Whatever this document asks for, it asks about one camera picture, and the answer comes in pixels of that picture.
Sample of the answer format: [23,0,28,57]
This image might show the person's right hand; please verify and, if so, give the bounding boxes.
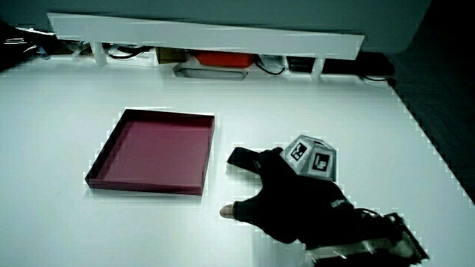
[219,134,364,250]

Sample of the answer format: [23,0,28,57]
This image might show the person's right forearm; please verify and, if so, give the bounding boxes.
[306,208,430,267]

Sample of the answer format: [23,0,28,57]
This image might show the black small box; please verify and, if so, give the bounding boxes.
[286,56,317,73]

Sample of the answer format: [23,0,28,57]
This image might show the maroon shallow tray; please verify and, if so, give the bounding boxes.
[85,108,216,197]

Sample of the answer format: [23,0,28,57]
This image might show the grey flat tray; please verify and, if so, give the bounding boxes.
[173,64,249,82]

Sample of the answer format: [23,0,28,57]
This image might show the orange box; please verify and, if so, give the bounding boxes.
[191,51,258,69]

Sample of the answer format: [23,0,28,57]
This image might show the white desk shelf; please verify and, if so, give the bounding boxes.
[47,12,365,67]

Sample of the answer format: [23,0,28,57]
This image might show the brown cardboard box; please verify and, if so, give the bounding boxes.
[155,47,187,65]

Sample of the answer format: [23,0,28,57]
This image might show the black cable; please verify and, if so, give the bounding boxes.
[358,73,393,83]
[254,60,286,76]
[106,45,151,60]

